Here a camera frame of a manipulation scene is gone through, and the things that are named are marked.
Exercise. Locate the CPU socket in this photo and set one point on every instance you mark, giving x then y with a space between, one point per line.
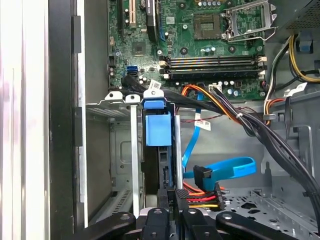
207 26

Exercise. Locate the metal socket cover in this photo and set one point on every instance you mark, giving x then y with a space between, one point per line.
269 17

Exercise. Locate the black PC case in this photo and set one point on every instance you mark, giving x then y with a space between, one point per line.
62 125

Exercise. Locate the black graphics card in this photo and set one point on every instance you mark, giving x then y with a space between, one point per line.
151 20

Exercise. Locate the green motherboard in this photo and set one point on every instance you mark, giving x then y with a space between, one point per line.
190 45

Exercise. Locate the black RAM slot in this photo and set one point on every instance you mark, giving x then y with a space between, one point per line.
212 65
212 71
212 59
212 76

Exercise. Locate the white expansion slot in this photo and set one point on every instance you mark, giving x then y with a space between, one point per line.
132 15

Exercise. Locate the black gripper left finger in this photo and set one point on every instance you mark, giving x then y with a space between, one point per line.
158 225

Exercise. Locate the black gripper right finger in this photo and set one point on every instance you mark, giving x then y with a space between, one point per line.
197 225

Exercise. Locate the hard disk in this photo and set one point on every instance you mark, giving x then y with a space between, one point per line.
157 130

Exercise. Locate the blue plastic clip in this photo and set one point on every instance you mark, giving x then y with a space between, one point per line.
305 45

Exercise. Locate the grey optical drive cage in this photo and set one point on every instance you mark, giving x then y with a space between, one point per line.
310 117

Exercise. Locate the locking lever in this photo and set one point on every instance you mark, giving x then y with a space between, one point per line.
250 38

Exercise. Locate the grey power supply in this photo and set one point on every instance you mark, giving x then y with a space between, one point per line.
307 15

